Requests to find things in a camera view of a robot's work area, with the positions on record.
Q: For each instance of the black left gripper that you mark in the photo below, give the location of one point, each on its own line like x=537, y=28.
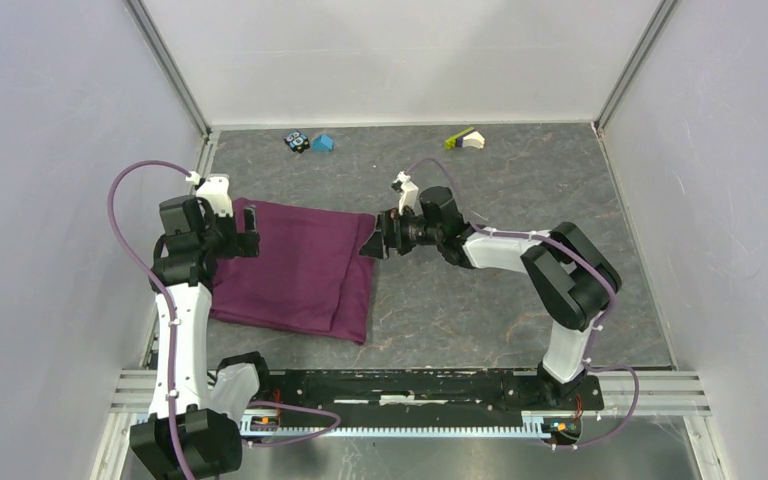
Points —
x=241, y=244

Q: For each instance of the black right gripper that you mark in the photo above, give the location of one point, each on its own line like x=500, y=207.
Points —
x=389, y=234

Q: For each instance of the purple cloth wrap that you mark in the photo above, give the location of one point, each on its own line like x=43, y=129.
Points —
x=309, y=276

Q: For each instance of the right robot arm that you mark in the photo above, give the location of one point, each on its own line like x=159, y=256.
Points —
x=575, y=282

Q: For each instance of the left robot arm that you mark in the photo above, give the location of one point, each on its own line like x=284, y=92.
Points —
x=194, y=421

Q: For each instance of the black blue toy car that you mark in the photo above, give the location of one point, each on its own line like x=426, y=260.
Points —
x=297, y=141

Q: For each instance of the blue toy block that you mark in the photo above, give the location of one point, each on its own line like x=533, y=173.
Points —
x=323, y=143

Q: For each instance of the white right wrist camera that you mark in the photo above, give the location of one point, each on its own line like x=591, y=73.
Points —
x=408, y=192

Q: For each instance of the aluminium corner frame rail left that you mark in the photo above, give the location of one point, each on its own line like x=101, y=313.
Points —
x=152, y=35

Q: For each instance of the aluminium corner frame rail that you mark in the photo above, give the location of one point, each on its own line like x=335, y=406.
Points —
x=651, y=33
x=152, y=35

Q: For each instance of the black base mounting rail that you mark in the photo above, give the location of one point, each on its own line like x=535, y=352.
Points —
x=507, y=389

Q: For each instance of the aluminium front frame rail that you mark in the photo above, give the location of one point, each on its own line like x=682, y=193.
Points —
x=612, y=397

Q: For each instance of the aluminium corner frame rail right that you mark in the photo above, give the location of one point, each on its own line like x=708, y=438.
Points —
x=651, y=33

